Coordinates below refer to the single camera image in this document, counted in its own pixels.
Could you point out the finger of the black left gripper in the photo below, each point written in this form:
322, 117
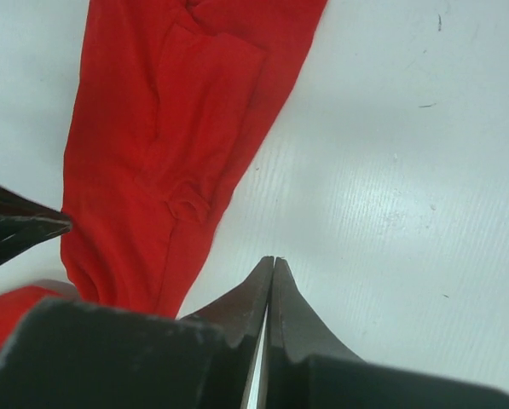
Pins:
24, 224

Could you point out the red t shirt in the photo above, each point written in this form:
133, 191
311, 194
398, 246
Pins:
174, 100

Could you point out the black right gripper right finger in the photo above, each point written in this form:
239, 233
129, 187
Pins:
306, 366

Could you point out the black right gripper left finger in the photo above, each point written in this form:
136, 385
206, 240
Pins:
69, 354

